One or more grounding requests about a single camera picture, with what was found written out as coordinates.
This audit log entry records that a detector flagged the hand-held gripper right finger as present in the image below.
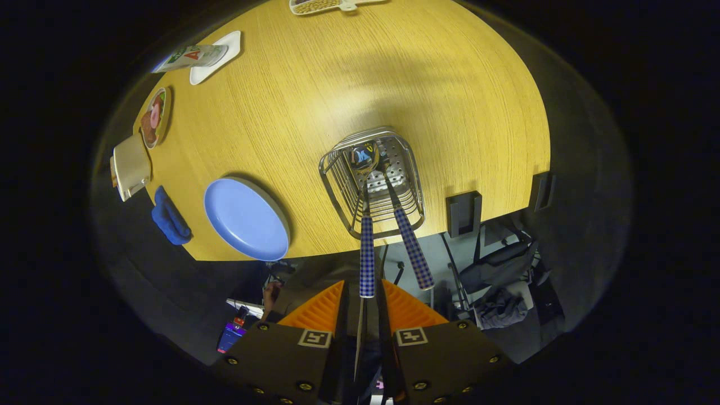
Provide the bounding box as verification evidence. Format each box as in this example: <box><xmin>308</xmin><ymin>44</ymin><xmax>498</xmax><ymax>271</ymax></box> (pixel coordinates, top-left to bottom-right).
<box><xmin>380</xmin><ymin>278</ymin><xmax>515</xmax><ymax>405</ymax></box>

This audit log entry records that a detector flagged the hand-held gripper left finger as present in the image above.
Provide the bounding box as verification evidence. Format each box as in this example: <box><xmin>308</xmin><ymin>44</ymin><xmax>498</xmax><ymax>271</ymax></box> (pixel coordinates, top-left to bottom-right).
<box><xmin>211</xmin><ymin>280</ymin><xmax>349</xmax><ymax>405</ymax></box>

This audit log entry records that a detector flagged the spoon with checked handle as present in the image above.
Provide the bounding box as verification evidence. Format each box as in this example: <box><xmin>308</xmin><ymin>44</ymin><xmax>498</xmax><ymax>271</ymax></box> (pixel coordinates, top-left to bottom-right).
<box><xmin>344</xmin><ymin>141</ymin><xmax>381</xmax><ymax>299</ymax></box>

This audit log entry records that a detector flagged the fork with checked handle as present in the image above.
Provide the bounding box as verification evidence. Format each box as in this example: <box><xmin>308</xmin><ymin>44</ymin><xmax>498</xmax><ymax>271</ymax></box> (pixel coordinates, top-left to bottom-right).
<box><xmin>376</xmin><ymin>155</ymin><xmax>435</xmax><ymax>291</ymax></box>

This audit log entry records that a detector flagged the glowing phone screen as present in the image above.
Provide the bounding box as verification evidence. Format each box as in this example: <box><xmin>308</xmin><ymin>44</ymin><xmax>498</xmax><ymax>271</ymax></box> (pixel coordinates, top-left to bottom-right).
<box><xmin>217</xmin><ymin>321</ymin><xmax>248</xmax><ymax>354</ymax></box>

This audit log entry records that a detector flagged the grey crumpled cloth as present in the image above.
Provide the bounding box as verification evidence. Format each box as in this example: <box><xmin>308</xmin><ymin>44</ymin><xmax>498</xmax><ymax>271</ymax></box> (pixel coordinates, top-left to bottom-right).
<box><xmin>475</xmin><ymin>284</ymin><xmax>534</xmax><ymax>330</ymax></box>

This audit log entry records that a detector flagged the black chair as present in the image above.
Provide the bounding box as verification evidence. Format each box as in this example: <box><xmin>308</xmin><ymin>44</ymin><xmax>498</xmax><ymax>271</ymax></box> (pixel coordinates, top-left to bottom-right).
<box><xmin>458</xmin><ymin>241</ymin><xmax>541</xmax><ymax>293</ymax></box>

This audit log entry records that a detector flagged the black table clamp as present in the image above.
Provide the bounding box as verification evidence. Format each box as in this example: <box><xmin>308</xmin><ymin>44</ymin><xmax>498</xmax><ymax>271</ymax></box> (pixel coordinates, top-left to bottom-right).
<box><xmin>446</xmin><ymin>191</ymin><xmax>483</xmax><ymax>239</ymax></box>
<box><xmin>529</xmin><ymin>172</ymin><xmax>556</xmax><ymax>213</ymax></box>

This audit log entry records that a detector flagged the blue round plate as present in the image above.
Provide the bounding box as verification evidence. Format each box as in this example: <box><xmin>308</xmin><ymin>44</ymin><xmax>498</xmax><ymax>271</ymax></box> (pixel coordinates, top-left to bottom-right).
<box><xmin>204</xmin><ymin>177</ymin><xmax>291</xmax><ymax>262</ymax></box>

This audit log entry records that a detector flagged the blue folded cloth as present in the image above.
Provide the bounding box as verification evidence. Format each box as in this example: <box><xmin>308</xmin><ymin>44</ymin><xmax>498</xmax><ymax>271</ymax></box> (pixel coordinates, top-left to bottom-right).
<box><xmin>151</xmin><ymin>186</ymin><xmax>193</xmax><ymax>246</ymax></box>

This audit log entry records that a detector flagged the white toaster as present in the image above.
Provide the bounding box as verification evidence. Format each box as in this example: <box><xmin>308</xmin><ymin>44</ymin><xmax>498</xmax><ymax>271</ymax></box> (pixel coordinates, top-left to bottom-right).
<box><xmin>110</xmin><ymin>133</ymin><xmax>152</xmax><ymax>202</ymax></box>

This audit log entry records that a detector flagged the brown cake piece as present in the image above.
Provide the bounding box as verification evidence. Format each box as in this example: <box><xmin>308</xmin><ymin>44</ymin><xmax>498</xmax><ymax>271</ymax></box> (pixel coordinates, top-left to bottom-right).
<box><xmin>141</xmin><ymin>111</ymin><xmax>158</xmax><ymax>146</ymax></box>

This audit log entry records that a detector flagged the small plate with food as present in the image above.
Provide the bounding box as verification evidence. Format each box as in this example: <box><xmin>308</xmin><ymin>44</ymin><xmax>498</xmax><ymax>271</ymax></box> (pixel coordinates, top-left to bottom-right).
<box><xmin>139</xmin><ymin>87</ymin><xmax>171</xmax><ymax>150</ymax></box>

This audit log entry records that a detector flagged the white square coaster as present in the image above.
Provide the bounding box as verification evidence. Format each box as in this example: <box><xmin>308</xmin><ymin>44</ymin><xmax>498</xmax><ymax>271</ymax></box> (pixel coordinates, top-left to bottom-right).
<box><xmin>189</xmin><ymin>30</ymin><xmax>242</xmax><ymax>86</ymax></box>

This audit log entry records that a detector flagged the plastic drink bottle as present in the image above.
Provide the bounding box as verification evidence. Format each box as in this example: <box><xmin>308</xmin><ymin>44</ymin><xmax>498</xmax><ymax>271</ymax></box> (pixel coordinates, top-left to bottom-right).
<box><xmin>151</xmin><ymin>44</ymin><xmax>229</xmax><ymax>74</ymax></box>

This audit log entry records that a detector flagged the white divided dish with beans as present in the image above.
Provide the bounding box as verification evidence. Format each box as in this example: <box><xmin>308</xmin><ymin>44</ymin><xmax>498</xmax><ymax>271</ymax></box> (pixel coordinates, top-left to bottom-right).
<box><xmin>289</xmin><ymin>0</ymin><xmax>389</xmax><ymax>16</ymax></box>

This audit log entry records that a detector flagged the metal wire basket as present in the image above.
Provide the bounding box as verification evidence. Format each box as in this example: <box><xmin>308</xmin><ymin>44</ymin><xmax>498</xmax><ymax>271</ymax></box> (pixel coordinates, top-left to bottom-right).
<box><xmin>319</xmin><ymin>127</ymin><xmax>426</xmax><ymax>241</ymax></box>

